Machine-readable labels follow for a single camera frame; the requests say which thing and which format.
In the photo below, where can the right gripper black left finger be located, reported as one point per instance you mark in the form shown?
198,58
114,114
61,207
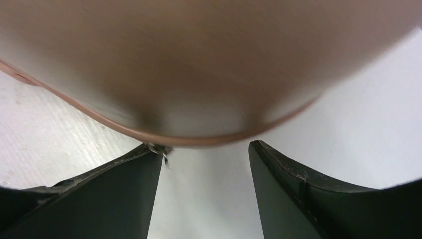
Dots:
112,201

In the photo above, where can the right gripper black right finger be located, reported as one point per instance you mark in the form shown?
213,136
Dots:
298,202

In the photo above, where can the pink suitcase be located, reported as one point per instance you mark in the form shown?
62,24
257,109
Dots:
195,72

